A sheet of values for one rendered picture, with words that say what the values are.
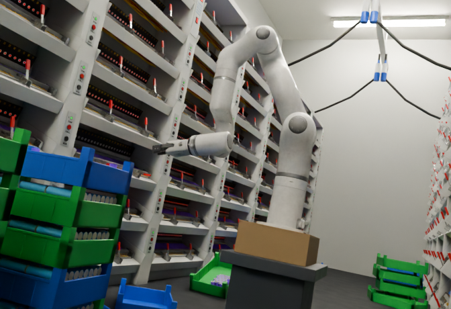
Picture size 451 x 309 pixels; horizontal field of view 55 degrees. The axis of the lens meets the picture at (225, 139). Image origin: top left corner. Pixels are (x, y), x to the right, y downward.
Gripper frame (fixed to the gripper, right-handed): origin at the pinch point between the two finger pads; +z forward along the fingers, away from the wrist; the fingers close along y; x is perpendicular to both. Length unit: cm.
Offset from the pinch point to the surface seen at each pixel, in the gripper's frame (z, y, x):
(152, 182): 19.4, 26.5, -8.4
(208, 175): 24, 100, 6
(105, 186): -32, -75, -27
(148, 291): 7, 5, -56
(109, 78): 12.7, -18.9, 26.7
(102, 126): 16.7, -16.4, 7.9
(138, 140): 16.4, 9.0, 8.2
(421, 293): -95, 187, -71
